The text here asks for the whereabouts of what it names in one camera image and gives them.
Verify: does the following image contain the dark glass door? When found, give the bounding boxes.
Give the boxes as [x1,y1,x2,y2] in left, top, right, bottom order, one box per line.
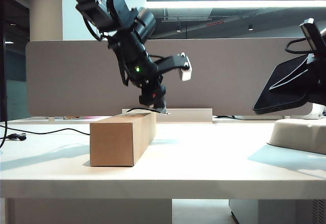
[0,0,31,122]

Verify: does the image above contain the long ceiling light strip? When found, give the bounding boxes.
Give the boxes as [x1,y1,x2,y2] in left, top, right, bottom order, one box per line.
[146,0,326,9]

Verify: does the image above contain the black smartphone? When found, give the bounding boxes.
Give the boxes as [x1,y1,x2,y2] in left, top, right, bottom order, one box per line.
[252,54,315,115]

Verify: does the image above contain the brown cardboard box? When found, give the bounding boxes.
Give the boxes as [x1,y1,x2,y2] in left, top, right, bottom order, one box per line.
[89,111,157,167]

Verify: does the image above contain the black USB-A cable end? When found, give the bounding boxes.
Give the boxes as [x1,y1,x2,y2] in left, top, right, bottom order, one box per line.
[0,133,28,142]

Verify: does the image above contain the left arm black wrist cable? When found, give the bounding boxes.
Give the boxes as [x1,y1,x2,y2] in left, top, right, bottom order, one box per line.
[83,17,129,87]

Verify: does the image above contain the black charging cable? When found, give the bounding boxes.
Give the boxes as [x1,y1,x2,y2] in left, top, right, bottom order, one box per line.
[0,107,171,150]

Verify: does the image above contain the white rounded appliance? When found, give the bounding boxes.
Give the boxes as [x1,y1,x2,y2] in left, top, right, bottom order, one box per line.
[309,103,326,120]

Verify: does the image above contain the grey fabric desk divider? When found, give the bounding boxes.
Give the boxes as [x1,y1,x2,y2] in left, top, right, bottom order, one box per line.
[25,39,318,118]

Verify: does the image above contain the right arm black wrist cable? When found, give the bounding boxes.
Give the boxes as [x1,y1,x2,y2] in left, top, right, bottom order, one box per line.
[285,37,314,55]

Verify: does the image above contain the coloured papers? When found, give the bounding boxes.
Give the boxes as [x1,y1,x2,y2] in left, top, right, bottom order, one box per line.
[55,116,105,121]

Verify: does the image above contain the white padded phone stand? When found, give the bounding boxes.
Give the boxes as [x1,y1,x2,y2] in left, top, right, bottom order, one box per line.
[266,119,326,155]

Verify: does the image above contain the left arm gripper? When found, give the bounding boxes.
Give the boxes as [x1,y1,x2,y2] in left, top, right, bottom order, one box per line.
[139,80,169,115]

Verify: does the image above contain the arm black wrist cable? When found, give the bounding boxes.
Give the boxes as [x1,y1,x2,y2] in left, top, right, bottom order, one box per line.
[285,37,314,55]
[83,17,129,87]

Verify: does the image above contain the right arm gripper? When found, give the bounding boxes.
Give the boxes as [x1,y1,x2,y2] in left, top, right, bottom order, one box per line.
[269,18,326,105]

